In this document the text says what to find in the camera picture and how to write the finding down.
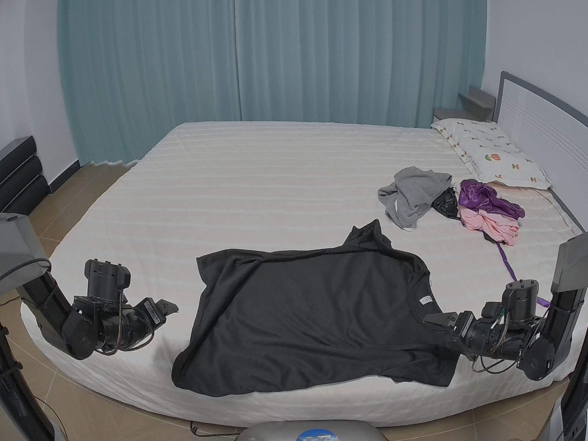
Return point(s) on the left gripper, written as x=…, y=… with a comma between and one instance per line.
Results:
x=152, y=314

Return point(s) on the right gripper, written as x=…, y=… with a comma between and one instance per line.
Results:
x=467, y=331

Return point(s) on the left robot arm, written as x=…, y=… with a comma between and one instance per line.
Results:
x=82, y=329

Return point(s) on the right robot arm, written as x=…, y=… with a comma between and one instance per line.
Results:
x=556, y=329

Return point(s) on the bed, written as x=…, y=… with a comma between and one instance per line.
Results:
x=275, y=191

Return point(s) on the pink garment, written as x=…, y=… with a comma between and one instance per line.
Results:
x=487, y=228

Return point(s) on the black patterned garment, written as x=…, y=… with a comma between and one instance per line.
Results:
x=448, y=205

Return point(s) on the grey garment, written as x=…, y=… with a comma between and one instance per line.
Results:
x=413, y=195

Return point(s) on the purple garment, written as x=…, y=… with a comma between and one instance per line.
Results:
x=482, y=198

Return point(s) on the black T-shirt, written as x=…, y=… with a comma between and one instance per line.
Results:
x=312, y=319

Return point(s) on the white printed pillow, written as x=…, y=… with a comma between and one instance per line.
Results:
x=496, y=149

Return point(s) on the black chest of drawers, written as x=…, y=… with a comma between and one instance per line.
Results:
x=18, y=172

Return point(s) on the grey bedside table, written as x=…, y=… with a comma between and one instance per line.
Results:
x=477, y=97

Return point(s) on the blue-green curtain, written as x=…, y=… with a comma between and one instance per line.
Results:
x=147, y=62
x=358, y=44

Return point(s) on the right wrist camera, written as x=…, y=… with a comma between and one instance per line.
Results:
x=491, y=311

